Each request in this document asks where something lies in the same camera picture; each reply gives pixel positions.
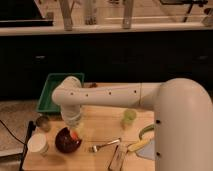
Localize red orange apple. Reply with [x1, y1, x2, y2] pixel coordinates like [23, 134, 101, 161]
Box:
[70, 130, 79, 140]

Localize white paper cup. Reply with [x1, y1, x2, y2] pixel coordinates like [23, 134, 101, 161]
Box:
[27, 133, 49, 154]

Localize black cable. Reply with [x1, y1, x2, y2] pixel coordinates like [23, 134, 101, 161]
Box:
[0, 119, 26, 146]

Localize green plastic tray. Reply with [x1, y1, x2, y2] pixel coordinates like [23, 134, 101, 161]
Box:
[36, 73, 85, 115]

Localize wooden block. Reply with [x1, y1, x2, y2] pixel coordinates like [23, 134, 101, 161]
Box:
[108, 145, 127, 171]

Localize light blue cloth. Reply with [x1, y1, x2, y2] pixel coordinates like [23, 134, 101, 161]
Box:
[136, 139, 155, 160]

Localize silver fork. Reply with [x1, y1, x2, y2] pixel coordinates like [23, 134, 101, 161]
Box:
[88, 138, 122, 153]

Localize small metal cup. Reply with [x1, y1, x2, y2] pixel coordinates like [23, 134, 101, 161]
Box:
[36, 116, 51, 132]

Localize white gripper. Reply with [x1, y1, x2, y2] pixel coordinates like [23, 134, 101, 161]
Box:
[61, 106, 82, 127]

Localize dark red grapes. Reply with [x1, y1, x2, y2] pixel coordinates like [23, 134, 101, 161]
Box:
[89, 83, 98, 88]

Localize purple bowl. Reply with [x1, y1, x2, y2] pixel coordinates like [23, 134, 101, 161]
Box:
[55, 127, 82, 153]

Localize green plastic cup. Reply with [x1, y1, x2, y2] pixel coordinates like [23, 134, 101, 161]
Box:
[121, 109, 137, 129]

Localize yellow banana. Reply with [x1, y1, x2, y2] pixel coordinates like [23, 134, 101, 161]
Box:
[127, 139, 150, 152]

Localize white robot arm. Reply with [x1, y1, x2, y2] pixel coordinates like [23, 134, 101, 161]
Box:
[52, 76, 213, 171]

